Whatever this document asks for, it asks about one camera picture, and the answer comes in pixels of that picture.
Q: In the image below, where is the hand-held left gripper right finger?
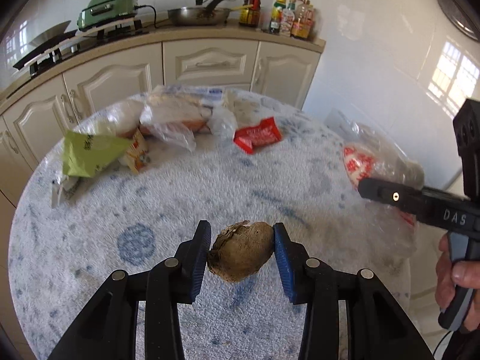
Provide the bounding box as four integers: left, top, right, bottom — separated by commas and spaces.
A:
272, 222, 436, 360

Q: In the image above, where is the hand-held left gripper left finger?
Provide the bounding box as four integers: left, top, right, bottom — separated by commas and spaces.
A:
47, 220, 213, 360

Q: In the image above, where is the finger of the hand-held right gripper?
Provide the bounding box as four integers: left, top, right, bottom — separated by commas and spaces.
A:
358, 177, 426, 215

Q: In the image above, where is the red white print plastic bag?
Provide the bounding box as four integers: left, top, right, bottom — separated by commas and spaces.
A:
324, 109, 427, 259

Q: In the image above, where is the green snack packet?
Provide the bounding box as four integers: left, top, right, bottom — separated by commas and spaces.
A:
61, 130, 133, 178

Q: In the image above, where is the person's right hand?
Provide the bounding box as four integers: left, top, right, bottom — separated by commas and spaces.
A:
435, 234, 480, 334

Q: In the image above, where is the blue floral white tablecloth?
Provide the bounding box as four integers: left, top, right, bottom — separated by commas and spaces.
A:
7, 84, 418, 360

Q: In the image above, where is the yellow red print snack packet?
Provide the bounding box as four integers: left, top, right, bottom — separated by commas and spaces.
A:
119, 127, 151, 174

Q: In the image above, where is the red snack wrapper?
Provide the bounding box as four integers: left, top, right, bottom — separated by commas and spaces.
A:
233, 117, 283, 155

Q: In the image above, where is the clear plastic bag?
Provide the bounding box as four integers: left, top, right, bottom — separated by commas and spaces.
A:
139, 101, 241, 153

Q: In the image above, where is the small white wrapper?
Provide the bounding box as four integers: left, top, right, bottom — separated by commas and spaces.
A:
50, 174, 82, 209

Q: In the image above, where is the cream lower kitchen cabinet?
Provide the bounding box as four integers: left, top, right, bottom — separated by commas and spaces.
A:
0, 19, 327, 211

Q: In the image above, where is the clear package with blue label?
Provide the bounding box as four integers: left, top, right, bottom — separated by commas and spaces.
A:
147, 84, 236, 121

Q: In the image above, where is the large cream drawer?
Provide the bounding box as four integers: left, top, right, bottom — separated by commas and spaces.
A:
163, 39, 260, 85

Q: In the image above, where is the group of condiment bottles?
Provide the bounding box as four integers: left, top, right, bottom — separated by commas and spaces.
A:
239, 0, 316, 41

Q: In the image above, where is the black gas stove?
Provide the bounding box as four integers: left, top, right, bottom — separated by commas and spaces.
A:
0, 18, 159, 94

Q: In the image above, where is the green electric cooking pot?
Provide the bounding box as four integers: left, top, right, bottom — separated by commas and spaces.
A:
77, 0, 140, 33

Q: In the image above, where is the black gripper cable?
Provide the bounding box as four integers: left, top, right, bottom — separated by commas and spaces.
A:
430, 329, 451, 360

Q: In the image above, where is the steel wok with black handle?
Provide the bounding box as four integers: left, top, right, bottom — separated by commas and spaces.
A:
167, 0, 232, 27

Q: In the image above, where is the black power cable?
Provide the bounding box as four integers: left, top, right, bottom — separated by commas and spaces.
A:
136, 4, 170, 29

